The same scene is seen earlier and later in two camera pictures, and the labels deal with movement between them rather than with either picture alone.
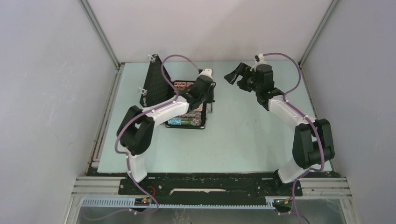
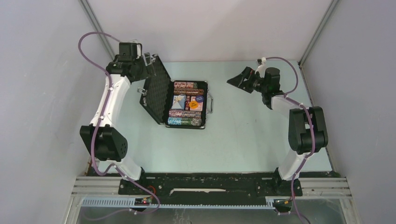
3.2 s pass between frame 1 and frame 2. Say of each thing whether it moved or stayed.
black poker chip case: stayed
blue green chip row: stayed
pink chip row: stayed
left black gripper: moved
